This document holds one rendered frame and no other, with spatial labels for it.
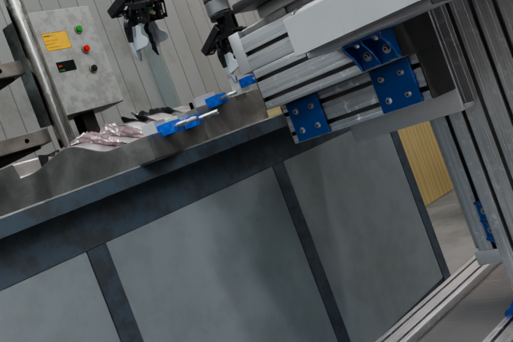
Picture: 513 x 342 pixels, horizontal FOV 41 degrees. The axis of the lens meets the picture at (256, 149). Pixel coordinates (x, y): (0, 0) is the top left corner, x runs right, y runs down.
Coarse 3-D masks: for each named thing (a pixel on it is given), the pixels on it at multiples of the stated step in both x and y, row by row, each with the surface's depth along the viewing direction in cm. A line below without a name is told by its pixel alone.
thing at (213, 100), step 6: (204, 96) 179; (210, 96) 180; (216, 96) 176; (222, 96) 176; (228, 96) 175; (198, 102) 180; (204, 102) 178; (210, 102) 177; (216, 102) 176; (222, 102) 177; (210, 108) 179
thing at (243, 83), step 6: (240, 78) 209; (246, 78) 206; (252, 78) 207; (234, 84) 209; (240, 84) 208; (246, 84) 207; (252, 84) 208; (234, 90) 210; (240, 90) 208; (246, 90) 209
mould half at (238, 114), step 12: (252, 96) 191; (180, 108) 210; (204, 108) 177; (216, 108) 180; (228, 108) 183; (240, 108) 186; (252, 108) 190; (264, 108) 194; (204, 120) 176; (216, 120) 179; (228, 120) 182; (240, 120) 185; (252, 120) 189; (216, 132) 178; (228, 132) 181
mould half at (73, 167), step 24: (96, 144) 158; (144, 144) 147; (168, 144) 153; (192, 144) 162; (24, 168) 165; (48, 168) 158; (72, 168) 156; (96, 168) 153; (120, 168) 151; (0, 192) 166; (24, 192) 163; (48, 192) 160; (0, 216) 167
